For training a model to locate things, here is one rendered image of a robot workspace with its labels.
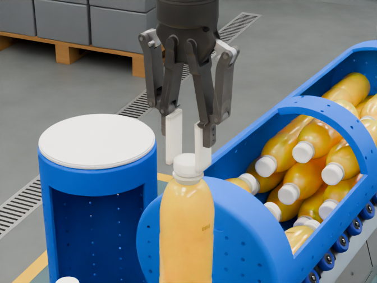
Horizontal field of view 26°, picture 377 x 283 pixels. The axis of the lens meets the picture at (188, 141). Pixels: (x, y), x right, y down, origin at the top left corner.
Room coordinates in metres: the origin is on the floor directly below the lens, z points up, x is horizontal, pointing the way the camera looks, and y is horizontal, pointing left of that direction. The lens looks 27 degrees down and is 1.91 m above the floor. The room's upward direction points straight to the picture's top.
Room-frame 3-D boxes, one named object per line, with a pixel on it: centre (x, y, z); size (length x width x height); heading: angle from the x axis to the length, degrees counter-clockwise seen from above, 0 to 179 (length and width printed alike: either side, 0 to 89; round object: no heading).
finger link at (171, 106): (0.96, 0.03, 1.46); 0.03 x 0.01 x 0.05; 58
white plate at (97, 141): (1.75, 0.22, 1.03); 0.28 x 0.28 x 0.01
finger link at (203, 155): (0.93, -0.02, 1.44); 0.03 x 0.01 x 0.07; 148
